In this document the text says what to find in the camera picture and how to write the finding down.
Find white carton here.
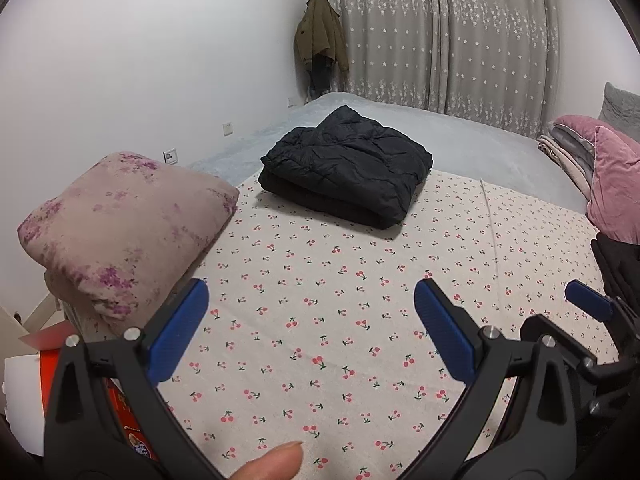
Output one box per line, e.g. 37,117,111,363
0,352,51,458

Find floral folded quilt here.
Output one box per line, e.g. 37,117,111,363
17,151,240,338

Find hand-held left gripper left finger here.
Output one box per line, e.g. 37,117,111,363
42,278,223,480

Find grey-blue bed blanket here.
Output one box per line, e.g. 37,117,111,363
187,91,588,213

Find black puffer jacket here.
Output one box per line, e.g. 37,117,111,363
258,105,433,229

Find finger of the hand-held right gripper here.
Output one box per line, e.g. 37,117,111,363
564,280,640,418

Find dark cloth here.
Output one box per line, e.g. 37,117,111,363
591,234,640,307

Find olive hanging jacket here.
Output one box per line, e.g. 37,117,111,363
293,0,350,78

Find cherry print bed sheet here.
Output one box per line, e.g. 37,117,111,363
92,167,621,480

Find grey star print curtain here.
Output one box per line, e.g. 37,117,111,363
320,0,563,138

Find stack of folded blankets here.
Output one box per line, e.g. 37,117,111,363
537,115,601,201

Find pink velvet pillow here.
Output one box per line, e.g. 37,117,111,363
586,126,640,243

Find grey quilted pillow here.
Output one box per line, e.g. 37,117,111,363
597,81,640,133

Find dark hanging trousers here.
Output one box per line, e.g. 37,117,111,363
304,55,335,102

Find red box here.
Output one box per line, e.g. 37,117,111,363
40,322,157,461

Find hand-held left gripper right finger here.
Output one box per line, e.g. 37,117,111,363
397,278,581,480

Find person's left hand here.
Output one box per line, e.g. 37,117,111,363
234,441,304,480

